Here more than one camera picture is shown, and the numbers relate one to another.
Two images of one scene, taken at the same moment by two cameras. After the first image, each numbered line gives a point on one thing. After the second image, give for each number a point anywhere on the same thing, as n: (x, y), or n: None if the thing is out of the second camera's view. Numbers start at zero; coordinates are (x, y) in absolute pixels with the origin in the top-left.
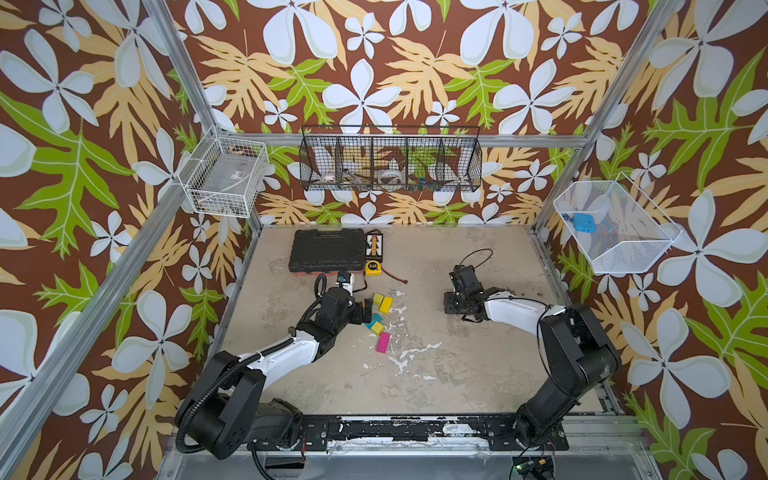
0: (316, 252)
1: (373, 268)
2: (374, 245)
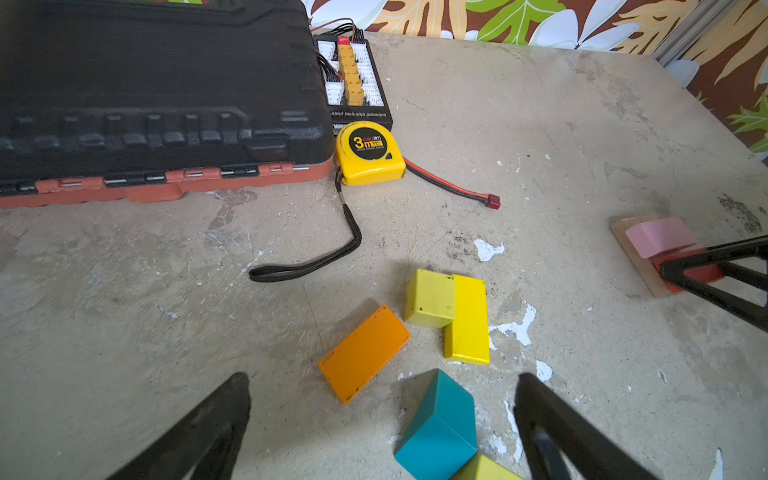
0: (146, 100)
1: (366, 154)
2: (353, 88)
